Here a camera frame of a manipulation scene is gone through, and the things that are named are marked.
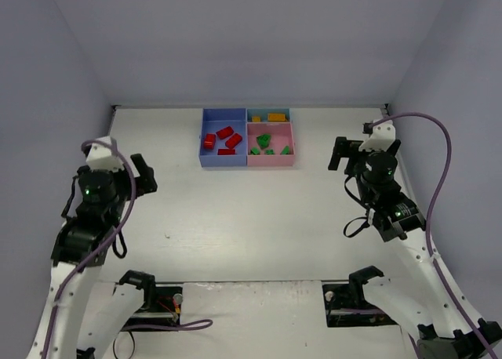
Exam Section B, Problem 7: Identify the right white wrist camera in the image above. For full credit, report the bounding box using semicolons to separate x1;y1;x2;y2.
358;121;396;152

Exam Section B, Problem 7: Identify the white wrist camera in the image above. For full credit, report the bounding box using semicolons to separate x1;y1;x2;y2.
82;136;124;172
358;121;396;152

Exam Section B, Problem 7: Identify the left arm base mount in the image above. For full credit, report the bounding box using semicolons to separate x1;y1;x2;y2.
122;283;184;332

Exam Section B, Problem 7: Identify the green curved lego brick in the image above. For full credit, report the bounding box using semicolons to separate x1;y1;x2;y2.
256;133;271;149

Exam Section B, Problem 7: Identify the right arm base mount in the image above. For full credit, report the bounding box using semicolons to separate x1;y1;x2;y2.
322;281;397;328

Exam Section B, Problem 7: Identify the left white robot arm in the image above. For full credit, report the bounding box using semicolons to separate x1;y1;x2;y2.
28;153;158;358

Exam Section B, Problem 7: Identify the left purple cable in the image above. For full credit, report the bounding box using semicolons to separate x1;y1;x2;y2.
41;139;213;359

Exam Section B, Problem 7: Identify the red half round lego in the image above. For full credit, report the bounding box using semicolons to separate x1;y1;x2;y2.
217;148;236;155

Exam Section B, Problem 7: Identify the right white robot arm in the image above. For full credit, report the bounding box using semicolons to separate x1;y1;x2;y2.
328;136;501;358

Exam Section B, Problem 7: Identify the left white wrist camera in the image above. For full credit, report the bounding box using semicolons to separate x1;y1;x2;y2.
82;136;124;172

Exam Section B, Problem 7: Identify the large blue container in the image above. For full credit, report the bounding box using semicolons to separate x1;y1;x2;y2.
198;120;247;168

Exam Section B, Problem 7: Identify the teal container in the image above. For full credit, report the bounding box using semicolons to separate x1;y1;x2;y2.
246;108;291;123

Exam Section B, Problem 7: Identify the red long lego brick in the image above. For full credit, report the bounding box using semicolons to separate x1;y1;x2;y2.
225;133;243;149

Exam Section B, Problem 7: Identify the red round printed lego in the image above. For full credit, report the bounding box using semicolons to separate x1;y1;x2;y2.
202;133;216;150

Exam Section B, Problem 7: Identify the pink container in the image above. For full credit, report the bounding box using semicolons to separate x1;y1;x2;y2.
247;122;296;167

